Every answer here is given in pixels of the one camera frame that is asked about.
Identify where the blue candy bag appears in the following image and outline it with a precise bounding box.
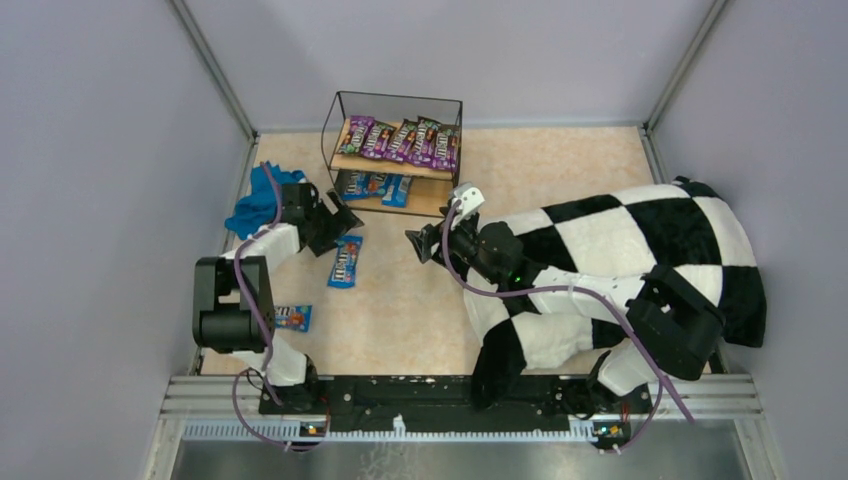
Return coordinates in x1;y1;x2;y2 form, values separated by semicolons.
274;305;313;333
339;171;369;202
365;173;392;198
327;235;364;289
381;175;413;208

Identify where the purple brown candy bag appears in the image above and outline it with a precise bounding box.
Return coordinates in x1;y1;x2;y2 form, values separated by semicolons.
408;116;442;167

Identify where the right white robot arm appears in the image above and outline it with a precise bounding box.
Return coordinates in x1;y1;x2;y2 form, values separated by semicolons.
405;217;724;403

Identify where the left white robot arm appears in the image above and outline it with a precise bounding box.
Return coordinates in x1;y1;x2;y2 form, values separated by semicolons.
192;182;364;387

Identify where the blue candy bag in shelf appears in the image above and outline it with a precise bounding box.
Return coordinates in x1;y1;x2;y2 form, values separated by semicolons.
381;175;413;208
339;171;369;202
365;173;392;198

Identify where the purple candy bag on shelf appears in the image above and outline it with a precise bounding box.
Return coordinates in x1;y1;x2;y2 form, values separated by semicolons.
436;125;460;172

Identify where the blue crumpled cloth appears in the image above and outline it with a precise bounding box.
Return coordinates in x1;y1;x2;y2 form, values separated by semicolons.
224;162;306;240

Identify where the black white checkered pillow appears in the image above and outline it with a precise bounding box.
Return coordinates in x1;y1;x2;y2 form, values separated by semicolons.
475;177;767;386

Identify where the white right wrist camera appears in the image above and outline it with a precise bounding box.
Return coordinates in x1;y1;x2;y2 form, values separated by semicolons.
448;182;485;229

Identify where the black wire wooden shelf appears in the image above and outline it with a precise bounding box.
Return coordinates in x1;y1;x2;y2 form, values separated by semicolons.
321;90;464;217

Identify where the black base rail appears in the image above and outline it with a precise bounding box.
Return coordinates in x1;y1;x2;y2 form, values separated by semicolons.
258;375;652;434

